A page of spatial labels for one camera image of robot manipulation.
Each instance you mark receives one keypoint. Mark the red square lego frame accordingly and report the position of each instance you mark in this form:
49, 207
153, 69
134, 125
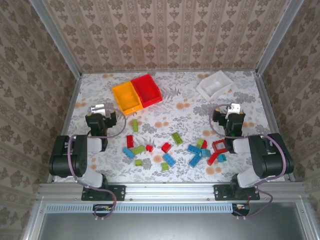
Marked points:
219, 141

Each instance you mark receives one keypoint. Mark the long narrow green lego brick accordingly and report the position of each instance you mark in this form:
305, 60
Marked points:
135, 125

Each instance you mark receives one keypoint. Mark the yellow plastic bin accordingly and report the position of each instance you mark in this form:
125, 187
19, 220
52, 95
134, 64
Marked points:
126, 96

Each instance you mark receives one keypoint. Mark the white plastic bin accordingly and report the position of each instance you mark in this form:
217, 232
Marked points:
213, 86

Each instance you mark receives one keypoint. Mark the light blue lego brick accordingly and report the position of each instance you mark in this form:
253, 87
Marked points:
221, 157
206, 152

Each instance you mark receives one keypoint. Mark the red plastic bin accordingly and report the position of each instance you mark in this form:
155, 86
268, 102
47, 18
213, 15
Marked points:
146, 90

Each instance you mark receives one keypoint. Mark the small red lego brick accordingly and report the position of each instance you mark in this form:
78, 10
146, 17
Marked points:
149, 148

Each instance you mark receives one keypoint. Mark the small green lego brick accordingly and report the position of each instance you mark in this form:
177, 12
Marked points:
164, 166
138, 162

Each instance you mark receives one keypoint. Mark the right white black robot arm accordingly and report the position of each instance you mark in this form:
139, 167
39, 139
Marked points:
270, 160

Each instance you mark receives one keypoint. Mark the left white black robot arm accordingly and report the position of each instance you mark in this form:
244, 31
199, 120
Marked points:
77, 160

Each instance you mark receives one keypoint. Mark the floral table cover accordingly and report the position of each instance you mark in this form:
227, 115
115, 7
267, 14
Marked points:
175, 112

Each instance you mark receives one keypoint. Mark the grey metal sheet panel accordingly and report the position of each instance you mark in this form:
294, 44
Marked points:
175, 227

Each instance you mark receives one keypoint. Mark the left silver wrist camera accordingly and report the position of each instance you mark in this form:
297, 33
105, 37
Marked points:
98, 108

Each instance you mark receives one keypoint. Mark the aluminium table edge rail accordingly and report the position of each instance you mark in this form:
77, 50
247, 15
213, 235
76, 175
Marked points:
268, 110
70, 110

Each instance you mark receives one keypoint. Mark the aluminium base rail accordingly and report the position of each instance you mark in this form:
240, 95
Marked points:
170, 191

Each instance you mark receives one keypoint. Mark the aluminium frame post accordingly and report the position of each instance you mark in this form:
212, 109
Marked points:
56, 40
280, 37

